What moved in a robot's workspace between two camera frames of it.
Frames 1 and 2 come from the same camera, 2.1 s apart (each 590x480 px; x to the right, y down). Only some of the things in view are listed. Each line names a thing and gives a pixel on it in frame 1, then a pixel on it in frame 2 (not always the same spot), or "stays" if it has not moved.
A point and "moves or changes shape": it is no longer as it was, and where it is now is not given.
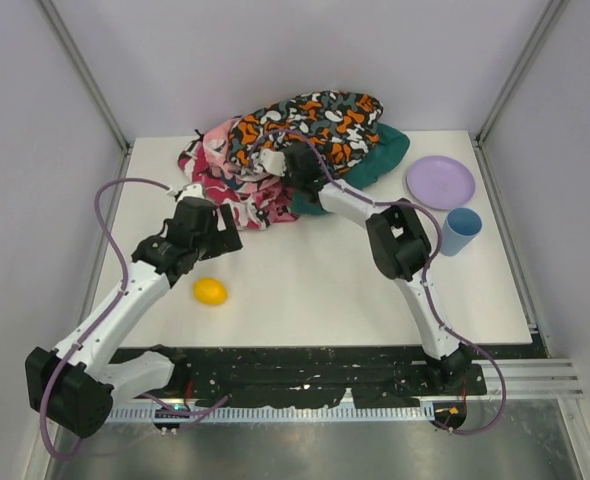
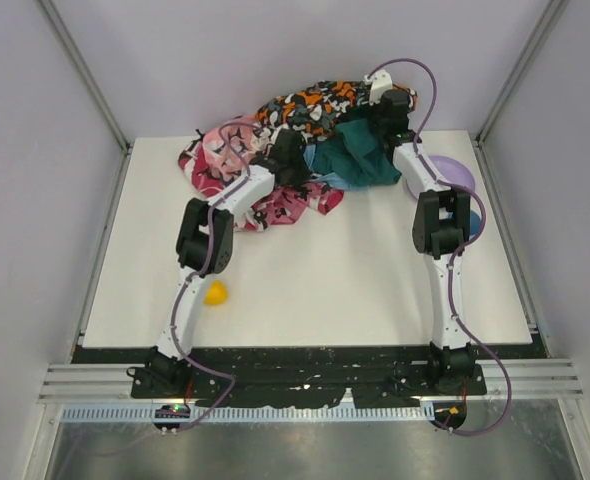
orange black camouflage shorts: x=342 y=127 moves or changes shape
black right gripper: x=298 y=163 -> x=378 y=111
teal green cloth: x=391 y=146 moves or changes shape
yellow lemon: x=210 y=292 stays
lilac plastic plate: x=440 y=182 stays
